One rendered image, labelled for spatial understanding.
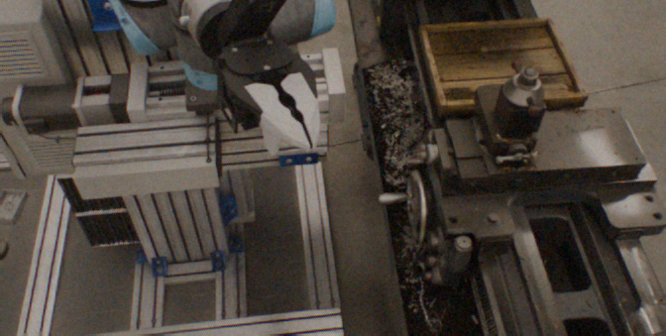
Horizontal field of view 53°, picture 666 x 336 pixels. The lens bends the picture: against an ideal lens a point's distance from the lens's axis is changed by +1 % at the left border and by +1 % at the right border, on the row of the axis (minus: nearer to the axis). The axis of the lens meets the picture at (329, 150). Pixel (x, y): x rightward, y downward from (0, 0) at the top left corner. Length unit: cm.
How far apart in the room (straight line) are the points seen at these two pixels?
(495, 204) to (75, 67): 94
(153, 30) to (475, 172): 70
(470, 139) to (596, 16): 213
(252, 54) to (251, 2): 7
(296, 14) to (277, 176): 147
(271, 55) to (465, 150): 81
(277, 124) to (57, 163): 113
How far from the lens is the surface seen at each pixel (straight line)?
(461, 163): 142
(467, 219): 141
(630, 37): 346
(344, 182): 257
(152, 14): 113
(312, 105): 65
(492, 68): 176
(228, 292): 208
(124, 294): 217
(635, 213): 153
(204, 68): 89
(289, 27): 91
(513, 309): 138
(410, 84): 212
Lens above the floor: 205
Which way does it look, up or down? 50 degrees down
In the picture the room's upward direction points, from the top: straight up
